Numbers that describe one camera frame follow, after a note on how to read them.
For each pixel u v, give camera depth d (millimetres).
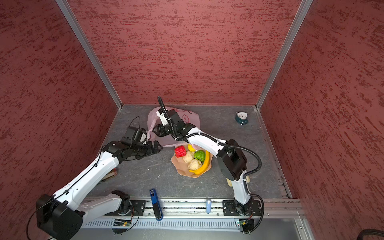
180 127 663
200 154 866
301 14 735
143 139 663
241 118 1093
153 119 894
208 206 725
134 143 623
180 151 844
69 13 727
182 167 849
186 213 737
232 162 496
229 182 812
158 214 684
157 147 715
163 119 740
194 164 829
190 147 877
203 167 812
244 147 450
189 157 871
